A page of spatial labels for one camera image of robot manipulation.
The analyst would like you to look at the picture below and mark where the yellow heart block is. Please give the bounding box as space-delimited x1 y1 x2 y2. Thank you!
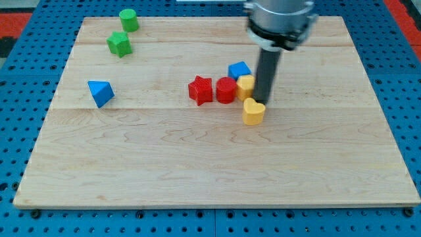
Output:
242 97 266 125

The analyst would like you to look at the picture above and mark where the red cylinder block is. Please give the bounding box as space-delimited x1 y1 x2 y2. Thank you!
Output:
216 77 237 104

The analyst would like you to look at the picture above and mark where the red star block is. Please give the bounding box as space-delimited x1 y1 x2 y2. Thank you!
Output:
188 76 213 106

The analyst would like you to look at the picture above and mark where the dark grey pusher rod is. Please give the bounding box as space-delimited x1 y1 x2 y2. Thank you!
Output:
253 49 281 105

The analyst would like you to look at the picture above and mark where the wooden board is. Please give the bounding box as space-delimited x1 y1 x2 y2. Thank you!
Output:
14 16 420 209

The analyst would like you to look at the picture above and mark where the blue triangle block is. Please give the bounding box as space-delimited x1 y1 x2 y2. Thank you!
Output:
87 80 114 108

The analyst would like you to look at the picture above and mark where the green cylinder block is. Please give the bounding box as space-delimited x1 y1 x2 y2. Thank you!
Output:
119 9 139 32

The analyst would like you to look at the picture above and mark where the green star block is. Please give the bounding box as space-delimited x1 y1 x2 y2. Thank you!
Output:
107 32 132 58

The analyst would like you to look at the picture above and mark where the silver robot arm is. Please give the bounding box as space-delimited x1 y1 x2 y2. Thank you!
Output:
243 0 318 104

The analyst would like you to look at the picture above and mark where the blue cube block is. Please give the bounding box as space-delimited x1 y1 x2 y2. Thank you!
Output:
228 61 251 80

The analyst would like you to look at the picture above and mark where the yellow hexagon block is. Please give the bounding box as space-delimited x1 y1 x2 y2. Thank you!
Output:
236 74 255 101

